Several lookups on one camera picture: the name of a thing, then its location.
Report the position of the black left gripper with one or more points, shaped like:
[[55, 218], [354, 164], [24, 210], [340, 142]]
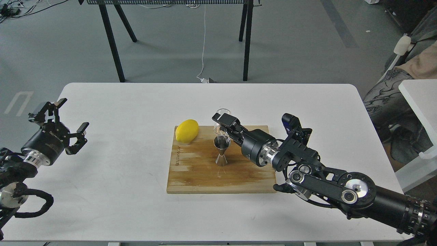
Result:
[[46, 146]]

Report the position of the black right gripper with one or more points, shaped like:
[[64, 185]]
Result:
[[257, 146]]

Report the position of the steel double jigger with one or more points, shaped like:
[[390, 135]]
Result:
[[221, 142]]

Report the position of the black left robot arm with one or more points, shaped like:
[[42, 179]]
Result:
[[14, 170]]

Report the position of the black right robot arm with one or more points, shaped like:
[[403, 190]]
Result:
[[353, 193]]

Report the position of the yellow lemon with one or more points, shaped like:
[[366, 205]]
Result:
[[187, 131]]

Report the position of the wooden cutting board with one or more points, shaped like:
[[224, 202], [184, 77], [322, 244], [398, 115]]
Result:
[[198, 168]]

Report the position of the person in tan shirt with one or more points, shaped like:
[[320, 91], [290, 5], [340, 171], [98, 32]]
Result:
[[390, 113]]

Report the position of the white office chair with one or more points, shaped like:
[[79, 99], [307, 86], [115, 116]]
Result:
[[402, 48]]

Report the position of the black metal table frame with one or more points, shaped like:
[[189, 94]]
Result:
[[172, 26]]

